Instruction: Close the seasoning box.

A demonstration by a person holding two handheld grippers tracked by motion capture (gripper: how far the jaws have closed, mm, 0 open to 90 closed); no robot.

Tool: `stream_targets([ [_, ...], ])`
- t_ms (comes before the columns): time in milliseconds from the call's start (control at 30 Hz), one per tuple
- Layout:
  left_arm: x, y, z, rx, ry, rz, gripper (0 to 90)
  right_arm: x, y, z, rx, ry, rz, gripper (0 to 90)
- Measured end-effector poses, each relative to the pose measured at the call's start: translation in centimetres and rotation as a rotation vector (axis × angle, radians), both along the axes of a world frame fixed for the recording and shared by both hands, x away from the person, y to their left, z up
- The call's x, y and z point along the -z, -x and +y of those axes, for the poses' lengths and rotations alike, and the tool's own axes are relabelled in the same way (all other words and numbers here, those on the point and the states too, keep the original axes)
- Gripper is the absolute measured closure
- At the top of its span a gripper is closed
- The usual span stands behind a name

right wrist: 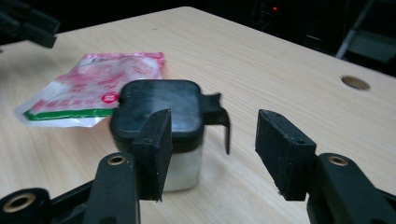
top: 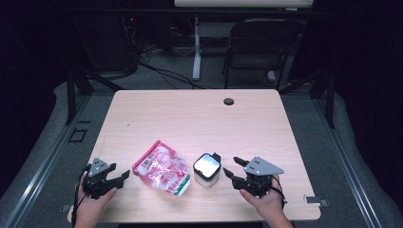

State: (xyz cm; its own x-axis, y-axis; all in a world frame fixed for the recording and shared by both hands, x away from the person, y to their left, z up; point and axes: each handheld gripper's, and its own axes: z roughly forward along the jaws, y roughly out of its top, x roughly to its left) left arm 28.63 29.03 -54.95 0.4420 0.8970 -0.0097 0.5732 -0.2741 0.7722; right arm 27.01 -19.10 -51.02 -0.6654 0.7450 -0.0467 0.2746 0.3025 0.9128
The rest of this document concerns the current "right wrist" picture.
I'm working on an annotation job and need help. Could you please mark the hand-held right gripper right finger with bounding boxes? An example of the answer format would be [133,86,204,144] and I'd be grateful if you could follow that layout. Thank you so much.
[254,108,396,224]

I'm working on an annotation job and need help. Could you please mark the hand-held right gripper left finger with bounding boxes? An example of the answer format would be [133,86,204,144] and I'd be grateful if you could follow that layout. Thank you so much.
[81,108,174,224]

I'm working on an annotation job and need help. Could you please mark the clear jar with black lid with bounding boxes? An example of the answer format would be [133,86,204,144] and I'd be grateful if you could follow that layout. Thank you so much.
[109,79,232,192]

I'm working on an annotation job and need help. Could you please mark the pink and white plastic bag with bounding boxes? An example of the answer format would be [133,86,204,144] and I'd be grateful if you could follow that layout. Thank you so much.
[13,51,166,129]

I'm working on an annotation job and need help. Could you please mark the white desk leg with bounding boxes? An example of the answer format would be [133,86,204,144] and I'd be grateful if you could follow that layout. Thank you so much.
[335,0,375,59]

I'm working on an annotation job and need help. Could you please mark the dark equipment cabinet with red light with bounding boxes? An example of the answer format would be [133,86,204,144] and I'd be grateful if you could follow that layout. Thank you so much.
[251,0,281,29]

